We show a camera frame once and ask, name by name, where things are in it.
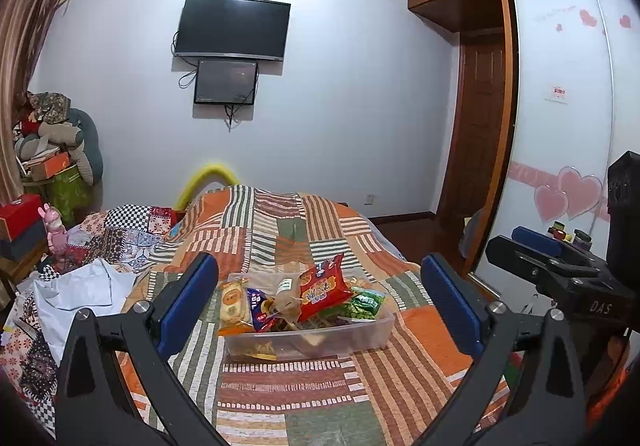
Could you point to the striped patchwork blanket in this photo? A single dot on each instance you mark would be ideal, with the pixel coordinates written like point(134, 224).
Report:
point(310, 386)

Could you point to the green pea snack packet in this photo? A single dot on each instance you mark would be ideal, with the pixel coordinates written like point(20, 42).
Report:
point(367, 304)

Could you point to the brown wooden door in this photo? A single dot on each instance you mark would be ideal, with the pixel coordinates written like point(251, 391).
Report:
point(475, 136)

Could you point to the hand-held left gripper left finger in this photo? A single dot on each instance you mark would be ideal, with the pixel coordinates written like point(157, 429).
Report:
point(190, 298)

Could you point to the checked patchwork quilt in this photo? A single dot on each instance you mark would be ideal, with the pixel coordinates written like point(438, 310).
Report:
point(125, 226)

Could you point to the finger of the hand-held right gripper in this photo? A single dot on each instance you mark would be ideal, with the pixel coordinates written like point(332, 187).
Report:
point(520, 258)
point(540, 238)

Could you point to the beige cracker packet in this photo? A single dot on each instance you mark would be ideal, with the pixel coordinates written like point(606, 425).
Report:
point(232, 303)

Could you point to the striped knitted pillow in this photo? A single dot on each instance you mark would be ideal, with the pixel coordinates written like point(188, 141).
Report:
point(60, 135)

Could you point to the wooden wardrobe with white doors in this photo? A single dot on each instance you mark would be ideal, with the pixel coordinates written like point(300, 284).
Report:
point(550, 51)

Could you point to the green cardboard box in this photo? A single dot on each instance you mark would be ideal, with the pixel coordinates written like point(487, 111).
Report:
point(65, 193)

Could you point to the yellow foam tube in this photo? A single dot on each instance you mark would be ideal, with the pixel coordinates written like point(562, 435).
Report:
point(210, 172)

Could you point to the red snack packet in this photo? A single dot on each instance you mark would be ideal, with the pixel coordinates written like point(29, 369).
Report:
point(322, 286)

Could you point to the small black wall monitor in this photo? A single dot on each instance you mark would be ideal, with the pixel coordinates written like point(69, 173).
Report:
point(226, 82)

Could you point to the clear plastic storage box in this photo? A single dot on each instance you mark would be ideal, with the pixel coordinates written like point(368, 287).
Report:
point(350, 336)

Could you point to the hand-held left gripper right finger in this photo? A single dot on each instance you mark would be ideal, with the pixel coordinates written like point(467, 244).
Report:
point(450, 303)

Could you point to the patterned cushion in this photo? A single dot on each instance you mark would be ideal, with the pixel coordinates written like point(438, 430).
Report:
point(50, 107)

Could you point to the striped brown curtain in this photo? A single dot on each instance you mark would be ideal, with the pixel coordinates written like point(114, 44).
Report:
point(25, 51)

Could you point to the blue snack packet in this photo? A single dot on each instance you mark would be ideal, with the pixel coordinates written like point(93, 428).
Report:
point(260, 310)

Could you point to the pink bunny toy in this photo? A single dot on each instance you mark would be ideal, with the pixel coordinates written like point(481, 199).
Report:
point(55, 231)

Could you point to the dark grey box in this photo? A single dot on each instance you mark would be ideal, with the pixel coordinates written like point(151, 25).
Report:
point(22, 243)

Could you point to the black wall television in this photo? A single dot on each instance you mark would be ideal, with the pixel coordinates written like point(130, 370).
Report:
point(232, 28)

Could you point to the clear bag of orange crisps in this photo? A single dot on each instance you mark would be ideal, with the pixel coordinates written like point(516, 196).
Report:
point(260, 351)

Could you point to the red and white label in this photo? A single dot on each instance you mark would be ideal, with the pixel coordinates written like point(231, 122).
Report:
point(557, 93)

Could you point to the white cloth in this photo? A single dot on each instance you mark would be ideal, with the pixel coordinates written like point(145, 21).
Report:
point(85, 291)

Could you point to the orange cardboard box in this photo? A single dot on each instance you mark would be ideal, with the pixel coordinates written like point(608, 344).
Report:
point(50, 166)

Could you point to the small dark jar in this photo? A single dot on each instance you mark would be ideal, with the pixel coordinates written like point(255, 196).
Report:
point(581, 237)
point(558, 231)

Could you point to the red box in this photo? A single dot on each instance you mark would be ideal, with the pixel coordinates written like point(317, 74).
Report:
point(20, 216)

